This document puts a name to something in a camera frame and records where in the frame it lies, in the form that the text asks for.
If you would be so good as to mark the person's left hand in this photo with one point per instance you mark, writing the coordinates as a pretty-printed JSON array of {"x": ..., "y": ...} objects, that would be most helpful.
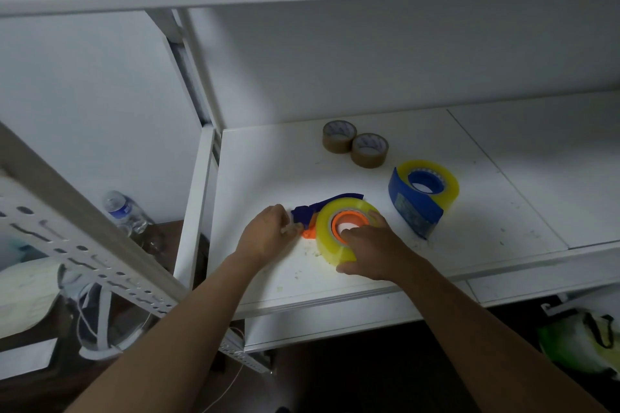
[{"x": 264, "y": 238}]

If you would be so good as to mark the person's right hand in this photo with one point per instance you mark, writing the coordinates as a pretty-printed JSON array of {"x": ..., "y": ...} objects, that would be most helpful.
[{"x": 382, "y": 253}]

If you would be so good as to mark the orange and blue tape dispenser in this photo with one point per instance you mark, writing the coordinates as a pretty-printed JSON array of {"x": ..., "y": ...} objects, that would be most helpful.
[{"x": 310, "y": 212}]

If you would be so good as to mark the yellow tape roll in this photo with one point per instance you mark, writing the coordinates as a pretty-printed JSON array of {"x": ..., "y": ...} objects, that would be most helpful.
[
  {"x": 450, "y": 190},
  {"x": 327, "y": 243}
]

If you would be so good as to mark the large brown tape roll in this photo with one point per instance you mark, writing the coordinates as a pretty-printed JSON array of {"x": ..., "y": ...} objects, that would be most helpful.
[{"x": 369, "y": 161}]

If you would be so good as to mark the small brown tape roll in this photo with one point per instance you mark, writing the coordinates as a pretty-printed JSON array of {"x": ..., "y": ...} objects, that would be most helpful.
[{"x": 338, "y": 146}]

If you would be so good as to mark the person's right forearm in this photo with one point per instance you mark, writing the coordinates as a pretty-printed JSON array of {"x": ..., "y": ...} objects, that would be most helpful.
[{"x": 494, "y": 350}]

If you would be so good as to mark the person's left forearm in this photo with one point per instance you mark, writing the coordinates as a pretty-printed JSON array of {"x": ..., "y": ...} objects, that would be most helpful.
[{"x": 164, "y": 345}]

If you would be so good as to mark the white metal shelf rack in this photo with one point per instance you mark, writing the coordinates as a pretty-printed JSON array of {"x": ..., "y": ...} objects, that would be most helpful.
[{"x": 484, "y": 214}]

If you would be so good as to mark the clear plastic water bottle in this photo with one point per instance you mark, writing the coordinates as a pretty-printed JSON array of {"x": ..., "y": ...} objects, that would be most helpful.
[{"x": 123, "y": 212}]

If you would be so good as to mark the white crumpled cloth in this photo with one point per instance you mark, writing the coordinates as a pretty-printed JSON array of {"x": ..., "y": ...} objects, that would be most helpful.
[{"x": 75, "y": 282}]

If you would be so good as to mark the green yellow bag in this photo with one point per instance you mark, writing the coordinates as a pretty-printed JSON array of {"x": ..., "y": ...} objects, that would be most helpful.
[{"x": 576, "y": 345}]

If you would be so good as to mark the cream paper sheet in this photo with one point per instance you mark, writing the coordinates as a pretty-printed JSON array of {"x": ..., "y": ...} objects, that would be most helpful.
[{"x": 24, "y": 296}]

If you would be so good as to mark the white card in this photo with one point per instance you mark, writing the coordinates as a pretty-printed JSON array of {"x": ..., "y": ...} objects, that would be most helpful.
[{"x": 24, "y": 359}]

